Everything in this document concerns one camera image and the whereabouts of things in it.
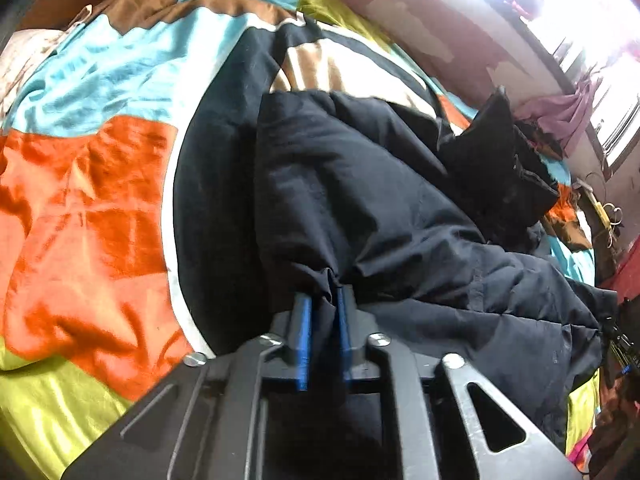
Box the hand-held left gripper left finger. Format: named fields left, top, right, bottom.
left=60, top=292, right=315, bottom=480

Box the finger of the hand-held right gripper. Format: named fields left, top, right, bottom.
left=602, top=305, right=640, bottom=383

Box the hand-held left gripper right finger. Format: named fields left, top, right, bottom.
left=335, top=286, right=582, bottom=480

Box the dark navy padded jacket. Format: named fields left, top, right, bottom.
left=255, top=85, right=621, bottom=458

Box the cluttered side table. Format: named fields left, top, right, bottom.
left=572, top=172, right=628, bottom=288

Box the pink tied curtain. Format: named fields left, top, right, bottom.
left=515, top=67, right=607, bottom=157

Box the colourful patchwork bedspread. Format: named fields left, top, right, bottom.
left=0, top=0, right=603, bottom=480

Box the pale floral pillow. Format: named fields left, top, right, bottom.
left=0, top=5, right=96, bottom=113

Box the brown wooden headboard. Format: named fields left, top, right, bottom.
left=15, top=0, right=281, bottom=41

